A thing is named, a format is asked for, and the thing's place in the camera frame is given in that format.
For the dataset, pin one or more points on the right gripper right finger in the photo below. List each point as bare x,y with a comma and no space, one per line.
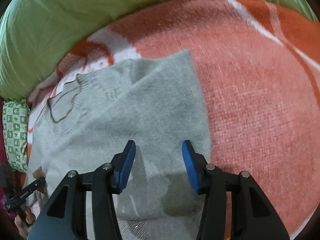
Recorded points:
253,215

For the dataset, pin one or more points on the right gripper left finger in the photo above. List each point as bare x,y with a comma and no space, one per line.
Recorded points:
64,215

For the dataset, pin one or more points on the grey knit sweater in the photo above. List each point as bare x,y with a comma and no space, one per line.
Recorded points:
156,103

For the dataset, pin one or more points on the person's left hand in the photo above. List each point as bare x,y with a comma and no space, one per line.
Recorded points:
25,227

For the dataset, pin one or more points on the green checkered pillow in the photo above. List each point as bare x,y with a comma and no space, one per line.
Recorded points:
15,124

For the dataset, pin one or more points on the red and white blanket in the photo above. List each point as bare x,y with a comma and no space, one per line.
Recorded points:
258,67

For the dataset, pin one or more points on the green quilt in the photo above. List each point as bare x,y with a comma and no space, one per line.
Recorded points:
36,34

